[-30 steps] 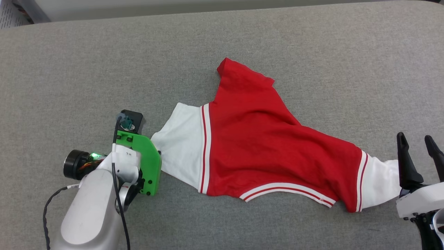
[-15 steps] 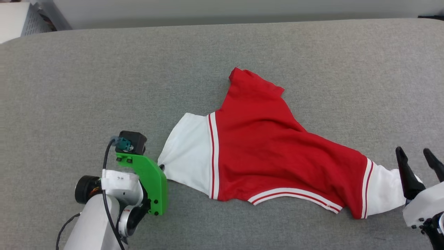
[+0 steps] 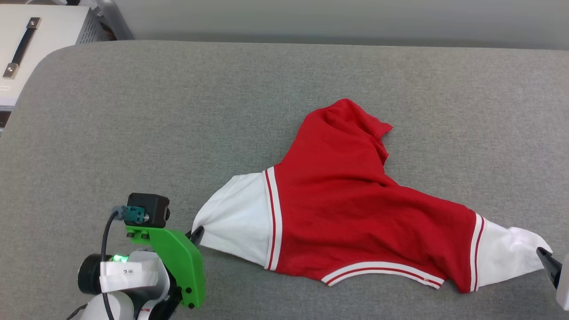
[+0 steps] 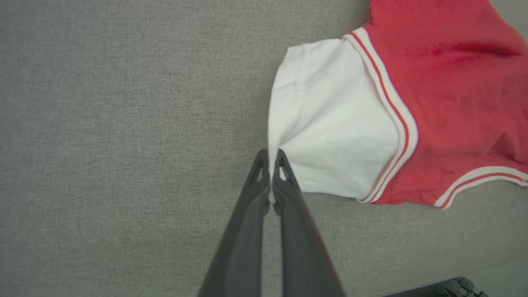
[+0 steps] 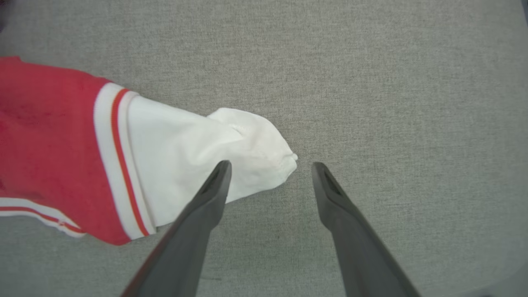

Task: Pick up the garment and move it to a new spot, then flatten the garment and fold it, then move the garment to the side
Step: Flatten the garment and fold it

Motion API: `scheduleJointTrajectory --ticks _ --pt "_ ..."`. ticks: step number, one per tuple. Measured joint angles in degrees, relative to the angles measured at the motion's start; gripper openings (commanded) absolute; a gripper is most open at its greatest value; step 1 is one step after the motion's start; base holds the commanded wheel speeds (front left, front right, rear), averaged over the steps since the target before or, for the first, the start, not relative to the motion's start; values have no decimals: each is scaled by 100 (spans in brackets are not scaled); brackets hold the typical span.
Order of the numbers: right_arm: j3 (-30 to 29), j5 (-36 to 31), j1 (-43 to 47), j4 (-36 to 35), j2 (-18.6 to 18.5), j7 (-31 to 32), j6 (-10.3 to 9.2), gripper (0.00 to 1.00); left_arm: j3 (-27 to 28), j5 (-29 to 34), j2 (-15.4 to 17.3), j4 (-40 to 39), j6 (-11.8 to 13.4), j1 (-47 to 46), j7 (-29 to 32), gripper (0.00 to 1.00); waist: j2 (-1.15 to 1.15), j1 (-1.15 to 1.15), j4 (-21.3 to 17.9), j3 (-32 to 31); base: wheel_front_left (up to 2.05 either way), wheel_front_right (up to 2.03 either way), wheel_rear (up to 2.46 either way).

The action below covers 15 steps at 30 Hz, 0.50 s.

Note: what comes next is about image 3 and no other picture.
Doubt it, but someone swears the black cabinet handle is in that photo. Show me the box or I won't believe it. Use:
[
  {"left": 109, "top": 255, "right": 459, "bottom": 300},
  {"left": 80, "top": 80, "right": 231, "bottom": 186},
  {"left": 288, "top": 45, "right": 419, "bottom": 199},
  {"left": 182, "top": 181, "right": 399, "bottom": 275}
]
[{"left": 3, "top": 17, "right": 42, "bottom": 80}]

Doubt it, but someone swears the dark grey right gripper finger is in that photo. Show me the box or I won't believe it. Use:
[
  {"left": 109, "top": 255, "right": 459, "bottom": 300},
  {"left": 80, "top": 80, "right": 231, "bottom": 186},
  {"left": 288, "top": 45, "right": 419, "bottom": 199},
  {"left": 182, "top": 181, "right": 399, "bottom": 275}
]
[{"left": 536, "top": 247, "right": 563, "bottom": 289}]

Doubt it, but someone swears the left camera cable teal plug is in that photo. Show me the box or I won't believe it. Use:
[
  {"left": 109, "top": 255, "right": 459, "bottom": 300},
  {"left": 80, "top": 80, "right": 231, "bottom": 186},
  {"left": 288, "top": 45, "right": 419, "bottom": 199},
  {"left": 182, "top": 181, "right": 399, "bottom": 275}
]
[{"left": 101, "top": 205, "right": 150, "bottom": 320}]

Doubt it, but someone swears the grey metal post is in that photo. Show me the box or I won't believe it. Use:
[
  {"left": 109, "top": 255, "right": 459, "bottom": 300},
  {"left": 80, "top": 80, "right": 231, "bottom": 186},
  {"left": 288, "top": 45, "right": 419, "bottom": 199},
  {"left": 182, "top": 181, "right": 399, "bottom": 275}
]
[{"left": 95, "top": 0, "right": 135, "bottom": 41}]

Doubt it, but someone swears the white cabinet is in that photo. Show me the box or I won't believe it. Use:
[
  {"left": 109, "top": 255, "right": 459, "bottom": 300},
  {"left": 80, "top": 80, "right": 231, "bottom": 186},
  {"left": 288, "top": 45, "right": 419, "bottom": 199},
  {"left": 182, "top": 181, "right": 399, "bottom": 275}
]
[{"left": 0, "top": 4, "right": 110, "bottom": 112}]

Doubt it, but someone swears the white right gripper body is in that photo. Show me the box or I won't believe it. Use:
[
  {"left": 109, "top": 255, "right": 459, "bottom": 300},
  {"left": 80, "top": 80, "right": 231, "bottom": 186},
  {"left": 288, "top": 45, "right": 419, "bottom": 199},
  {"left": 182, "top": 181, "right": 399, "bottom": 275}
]
[{"left": 556, "top": 252, "right": 569, "bottom": 312}]

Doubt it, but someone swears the red and white shirt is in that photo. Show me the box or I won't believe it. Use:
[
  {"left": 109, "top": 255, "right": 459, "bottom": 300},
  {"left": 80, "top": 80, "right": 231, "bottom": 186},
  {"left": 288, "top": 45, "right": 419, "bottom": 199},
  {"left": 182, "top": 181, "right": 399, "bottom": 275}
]
[{"left": 191, "top": 98, "right": 553, "bottom": 294}]

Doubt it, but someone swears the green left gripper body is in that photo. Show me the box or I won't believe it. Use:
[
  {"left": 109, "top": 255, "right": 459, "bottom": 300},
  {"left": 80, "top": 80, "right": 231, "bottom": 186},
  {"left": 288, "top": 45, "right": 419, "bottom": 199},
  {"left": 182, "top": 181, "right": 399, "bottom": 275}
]
[{"left": 125, "top": 225, "right": 206, "bottom": 310}]

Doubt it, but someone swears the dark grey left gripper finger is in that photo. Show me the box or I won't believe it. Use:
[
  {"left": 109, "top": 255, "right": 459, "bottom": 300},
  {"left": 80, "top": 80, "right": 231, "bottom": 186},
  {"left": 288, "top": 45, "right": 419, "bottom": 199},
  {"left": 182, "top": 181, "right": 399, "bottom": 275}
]
[{"left": 189, "top": 225, "right": 205, "bottom": 248}]

